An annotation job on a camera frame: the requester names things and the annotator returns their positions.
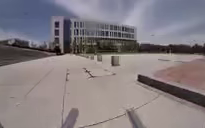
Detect white multi-storey glass building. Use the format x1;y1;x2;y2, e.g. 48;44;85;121
50;15;138;55

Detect low distant building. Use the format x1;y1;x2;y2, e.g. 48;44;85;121
0;38;31;48

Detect row of trees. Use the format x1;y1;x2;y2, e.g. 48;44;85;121
138;40;205;56

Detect pale concrete slab plaza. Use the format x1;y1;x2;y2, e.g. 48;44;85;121
0;53;205;128

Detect dark wide stairs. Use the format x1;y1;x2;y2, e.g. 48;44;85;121
0;45;56;70

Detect dark low kerb wall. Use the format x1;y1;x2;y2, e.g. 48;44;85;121
137;74;205;111

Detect reddish paved area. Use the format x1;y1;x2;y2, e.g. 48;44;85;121
153;58;205;98

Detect robot's own part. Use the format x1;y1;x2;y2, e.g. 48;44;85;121
126;107;146;128
60;107;80;128

